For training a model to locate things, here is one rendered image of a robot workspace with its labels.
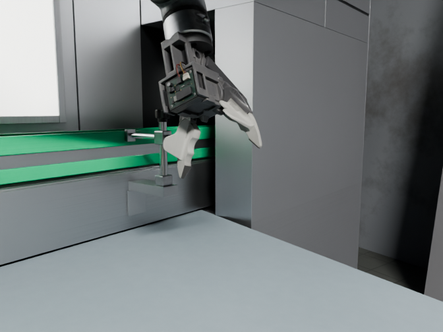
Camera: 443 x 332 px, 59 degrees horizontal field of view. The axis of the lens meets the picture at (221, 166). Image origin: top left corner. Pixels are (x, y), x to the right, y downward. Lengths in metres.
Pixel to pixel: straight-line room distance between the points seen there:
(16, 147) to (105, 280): 0.27
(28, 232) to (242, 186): 0.45
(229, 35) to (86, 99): 0.38
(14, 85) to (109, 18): 0.32
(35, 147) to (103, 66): 0.38
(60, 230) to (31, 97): 0.31
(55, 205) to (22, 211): 0.06
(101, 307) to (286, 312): 0.24
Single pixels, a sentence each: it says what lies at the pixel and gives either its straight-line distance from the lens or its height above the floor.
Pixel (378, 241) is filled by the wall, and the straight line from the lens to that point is 3.06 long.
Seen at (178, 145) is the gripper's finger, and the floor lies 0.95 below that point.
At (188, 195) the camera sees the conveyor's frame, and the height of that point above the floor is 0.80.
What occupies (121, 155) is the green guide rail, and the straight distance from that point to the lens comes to 0.87.
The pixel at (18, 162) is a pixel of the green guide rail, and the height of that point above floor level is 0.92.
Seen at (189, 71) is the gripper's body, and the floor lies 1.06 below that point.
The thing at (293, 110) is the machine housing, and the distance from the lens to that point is 1.04.
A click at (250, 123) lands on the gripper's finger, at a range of 0.57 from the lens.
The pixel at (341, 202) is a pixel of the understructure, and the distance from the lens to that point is 1.38.
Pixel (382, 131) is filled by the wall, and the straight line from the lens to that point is 2.94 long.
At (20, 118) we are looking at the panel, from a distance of 0.93.
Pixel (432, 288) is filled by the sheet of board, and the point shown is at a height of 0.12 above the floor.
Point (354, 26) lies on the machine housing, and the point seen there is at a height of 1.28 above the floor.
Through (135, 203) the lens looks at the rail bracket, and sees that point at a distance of 0.87.
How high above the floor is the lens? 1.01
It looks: 8 degrees down
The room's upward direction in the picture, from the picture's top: straight up
